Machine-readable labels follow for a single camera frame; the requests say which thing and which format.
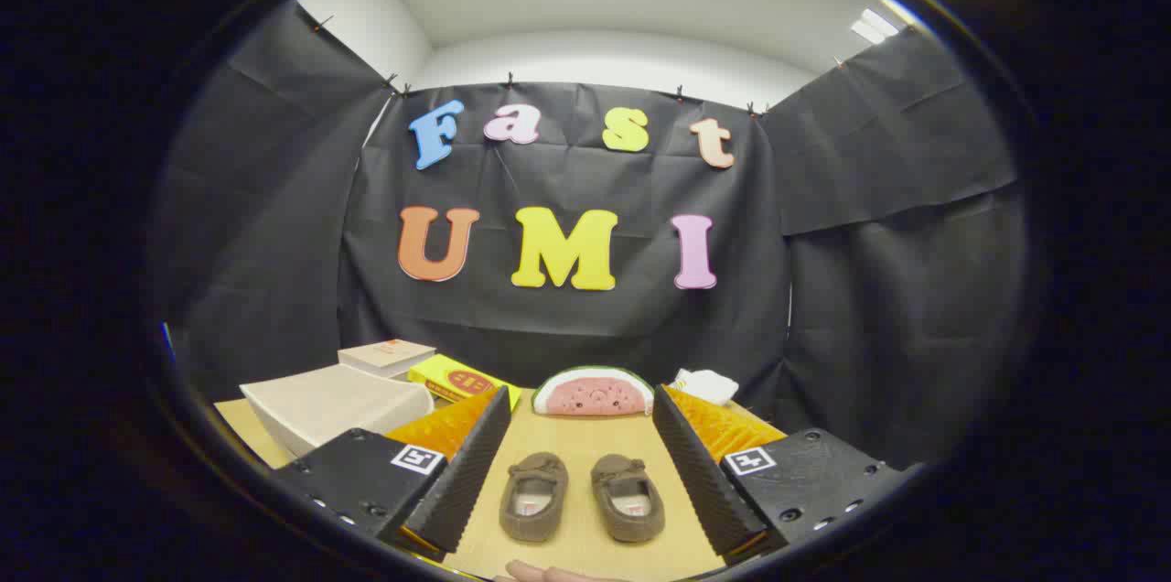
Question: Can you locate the watermelon slice plush toy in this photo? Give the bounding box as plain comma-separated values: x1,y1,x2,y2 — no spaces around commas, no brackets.
532,366,656,417

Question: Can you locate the brown fuzzy shoe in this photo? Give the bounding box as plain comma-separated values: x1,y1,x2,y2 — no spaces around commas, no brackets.
590,454,666,544
500,452,569,543

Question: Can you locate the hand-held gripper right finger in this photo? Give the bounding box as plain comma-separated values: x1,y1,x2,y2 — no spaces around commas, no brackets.
651,383,908,565

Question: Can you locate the yellow book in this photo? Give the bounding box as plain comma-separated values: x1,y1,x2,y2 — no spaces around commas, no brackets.
407,354,522,409

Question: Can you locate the black backdrop cloth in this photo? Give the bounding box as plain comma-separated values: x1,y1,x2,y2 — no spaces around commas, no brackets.
151,1,1030,473

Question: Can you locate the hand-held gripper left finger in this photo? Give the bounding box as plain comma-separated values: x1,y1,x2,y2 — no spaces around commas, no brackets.
272,385,513,563

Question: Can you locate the cream fabric storage box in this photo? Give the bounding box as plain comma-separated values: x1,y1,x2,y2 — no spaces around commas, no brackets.
240,364,435,459

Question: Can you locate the white plush toy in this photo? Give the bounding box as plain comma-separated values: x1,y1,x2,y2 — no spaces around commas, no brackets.
671,369,739,406

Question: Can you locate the small ceiling light panel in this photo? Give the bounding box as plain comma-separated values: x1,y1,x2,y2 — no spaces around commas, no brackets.
851,8,900,45

